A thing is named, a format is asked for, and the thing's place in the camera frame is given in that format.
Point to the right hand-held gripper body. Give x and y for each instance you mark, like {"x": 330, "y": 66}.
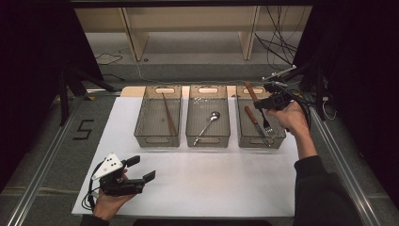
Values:
{"x": 279, "y": 99}

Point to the short aluminium rail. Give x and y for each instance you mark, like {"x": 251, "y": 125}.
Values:
{"x": 103, "y": 92}

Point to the black frame bar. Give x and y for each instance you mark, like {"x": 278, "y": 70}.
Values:
{"x": 188, "y": 3}

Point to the beige wooden shelf unit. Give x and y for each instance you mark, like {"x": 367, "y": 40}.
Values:
{"x": 138, "y": 44}

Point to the person's left hand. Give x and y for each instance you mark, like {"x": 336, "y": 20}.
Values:
{"x": 108, "y": 207}

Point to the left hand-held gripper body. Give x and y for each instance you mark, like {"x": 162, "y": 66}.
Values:
{"x": 120, "y": 186}

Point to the metal spoon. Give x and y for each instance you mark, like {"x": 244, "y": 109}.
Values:
{"x": 215, "y": 116}

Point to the long aluminium floor rail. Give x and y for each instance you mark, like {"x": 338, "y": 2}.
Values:
{"x": 47, "y": 163}
{"x": 332, "y": 141}

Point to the black metal stand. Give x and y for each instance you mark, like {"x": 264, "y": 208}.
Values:
{"x": 319, "y": 91}
{"x": 64, "y": 100}

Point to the person's right hand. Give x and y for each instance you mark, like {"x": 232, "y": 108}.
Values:
{"x": 293, "y": 121}

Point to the translucent grey plastic bin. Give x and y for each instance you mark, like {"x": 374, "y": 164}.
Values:
{"x": 153, "y": 122}
{"x": 200, "y": 113}
{"x": 244, "y": 132}

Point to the black curtain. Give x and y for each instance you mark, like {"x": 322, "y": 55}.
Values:
{"x": 31, "y": 62}
{"x": 363, "y": 78}

